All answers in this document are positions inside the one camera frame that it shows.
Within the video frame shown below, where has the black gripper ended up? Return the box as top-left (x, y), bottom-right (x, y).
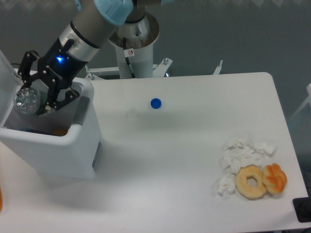
top-left (17, 39), bottom-right (86, 116)

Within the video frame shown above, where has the clear plastic bottle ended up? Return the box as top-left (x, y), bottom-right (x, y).
top-left (13, 87), bottom-right (51, 116)

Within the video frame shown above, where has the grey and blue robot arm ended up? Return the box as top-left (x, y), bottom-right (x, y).
top-left (13, 0), bottom-right (168, 115)

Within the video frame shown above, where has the white trash can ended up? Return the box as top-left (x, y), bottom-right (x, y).
top-left (0, 54), bottom-right (103, 179)

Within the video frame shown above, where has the blue bottle cap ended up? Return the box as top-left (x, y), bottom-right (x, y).
top-left (150, 98), bottom-right (162, 109)

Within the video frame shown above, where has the orange object at left edge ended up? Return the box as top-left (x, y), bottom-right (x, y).
top-left (0, 187), bottom-right (3, 212)

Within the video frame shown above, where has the large crumpled white tissue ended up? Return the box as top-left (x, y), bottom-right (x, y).
top-left (220, 137), bottom-right (277, 175)

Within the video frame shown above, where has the small crumpled white tissue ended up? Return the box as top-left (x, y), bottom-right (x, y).
top-left (216, 174), bottom-right (236, 200)

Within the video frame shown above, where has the orange glazed bread roll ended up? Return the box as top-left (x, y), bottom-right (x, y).
top-left (262, 163), bottom-right (287, 195)

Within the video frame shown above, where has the black device at table edge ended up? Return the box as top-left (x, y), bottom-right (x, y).
top-left (293, 197), bottom-right (311, 223)

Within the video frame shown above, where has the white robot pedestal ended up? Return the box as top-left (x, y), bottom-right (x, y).
top-left (86, 8), bottom-right (173, 80)

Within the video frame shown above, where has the plain ring donut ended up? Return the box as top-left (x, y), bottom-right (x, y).
top-left (235, 166), bottom-right (267, 200)

